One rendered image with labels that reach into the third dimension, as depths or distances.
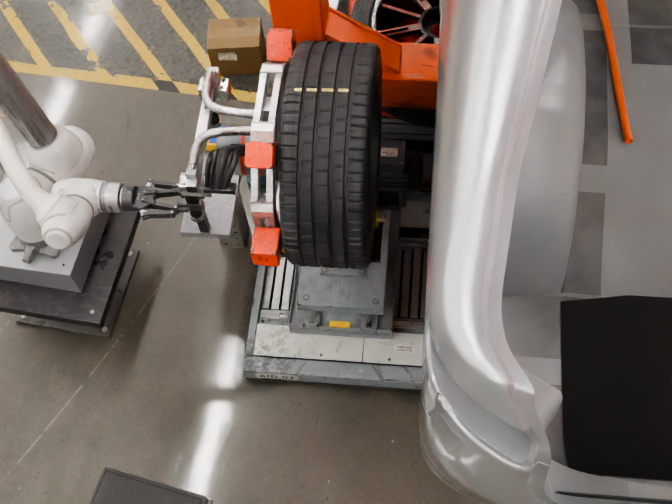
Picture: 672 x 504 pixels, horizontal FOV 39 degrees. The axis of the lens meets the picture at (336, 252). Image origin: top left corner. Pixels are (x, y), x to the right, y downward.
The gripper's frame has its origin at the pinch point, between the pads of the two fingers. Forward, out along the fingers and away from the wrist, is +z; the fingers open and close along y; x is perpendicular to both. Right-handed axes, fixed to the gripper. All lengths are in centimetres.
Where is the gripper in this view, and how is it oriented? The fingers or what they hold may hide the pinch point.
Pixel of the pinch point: (191, 201)
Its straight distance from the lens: 282.4
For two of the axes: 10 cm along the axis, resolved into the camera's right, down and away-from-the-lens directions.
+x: -0.6, -4.8, -8.8
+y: -0.9, 8.8, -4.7
